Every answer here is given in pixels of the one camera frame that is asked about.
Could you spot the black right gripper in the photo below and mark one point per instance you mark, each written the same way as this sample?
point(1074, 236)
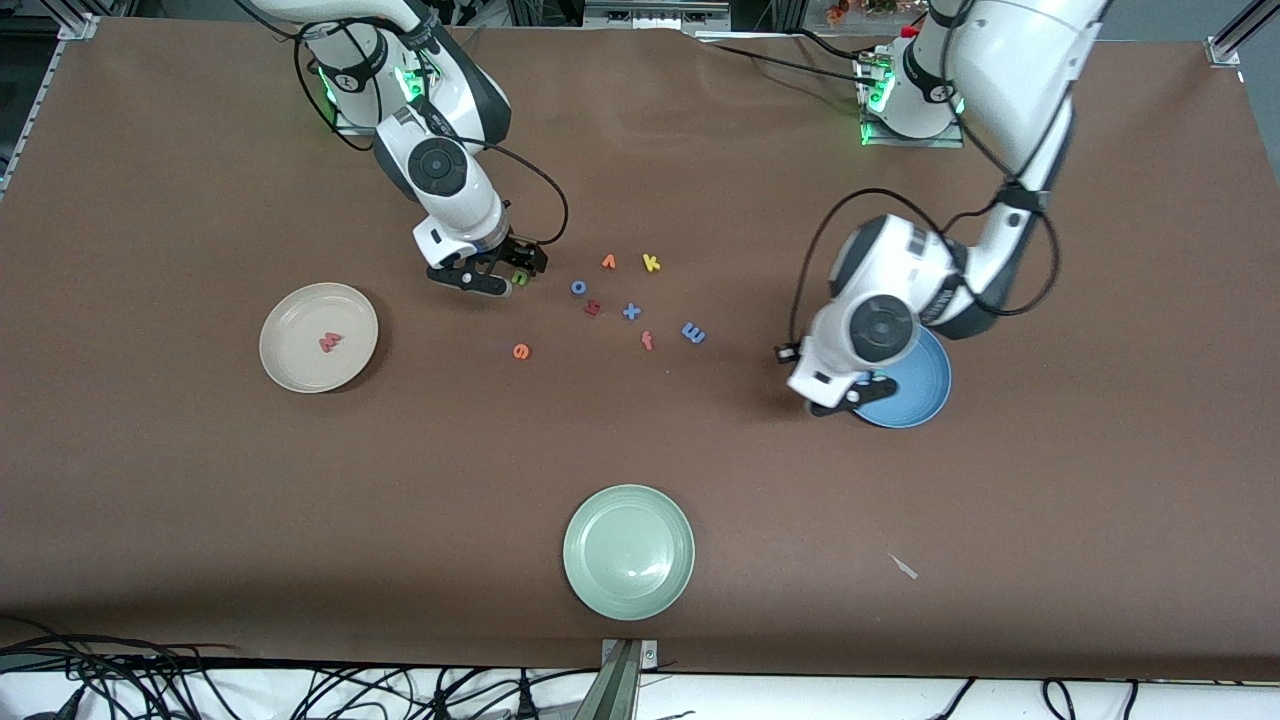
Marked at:
point(521, 254)

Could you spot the blue foam letter m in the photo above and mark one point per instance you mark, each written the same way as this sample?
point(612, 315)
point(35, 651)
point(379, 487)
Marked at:
point(693, 333)

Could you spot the red foam letter w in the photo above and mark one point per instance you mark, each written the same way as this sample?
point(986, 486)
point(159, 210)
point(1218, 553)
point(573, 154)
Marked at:
point(331, 343)

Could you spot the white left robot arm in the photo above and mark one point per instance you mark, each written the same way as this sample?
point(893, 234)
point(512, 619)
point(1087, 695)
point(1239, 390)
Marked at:
point(885, 325)

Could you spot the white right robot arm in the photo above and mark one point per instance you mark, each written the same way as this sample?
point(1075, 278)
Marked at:
point(440, 170)

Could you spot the blue round plate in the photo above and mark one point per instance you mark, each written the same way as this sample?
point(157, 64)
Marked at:
point(925, 395)

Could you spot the brown paper table cover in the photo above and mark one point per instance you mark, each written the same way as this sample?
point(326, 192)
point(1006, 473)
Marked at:
point(640, 450)

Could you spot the beige round plate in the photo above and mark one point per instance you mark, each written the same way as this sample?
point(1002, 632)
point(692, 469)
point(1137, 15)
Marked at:
point(300, 360)

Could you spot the small white paper scrap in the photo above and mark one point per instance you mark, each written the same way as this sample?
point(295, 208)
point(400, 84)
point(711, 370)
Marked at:
point(905, 568)

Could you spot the green round plate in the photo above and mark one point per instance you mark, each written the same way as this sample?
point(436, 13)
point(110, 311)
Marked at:
point(628, 552)

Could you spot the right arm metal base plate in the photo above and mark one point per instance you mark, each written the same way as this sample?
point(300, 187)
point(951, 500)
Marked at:
point(350, 125)

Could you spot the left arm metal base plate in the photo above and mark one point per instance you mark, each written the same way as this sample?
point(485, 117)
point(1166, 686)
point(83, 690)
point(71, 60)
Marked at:
point(910, 142)

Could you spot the aluminium frame behind table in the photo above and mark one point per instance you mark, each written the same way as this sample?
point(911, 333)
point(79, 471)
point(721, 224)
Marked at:
point(650, 12)

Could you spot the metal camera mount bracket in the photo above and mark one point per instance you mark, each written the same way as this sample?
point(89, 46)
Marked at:
point(620, 690)

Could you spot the aluminium corner rail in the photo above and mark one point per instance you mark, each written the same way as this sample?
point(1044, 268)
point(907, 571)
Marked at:
point(50, 90)
point(1235, 35)

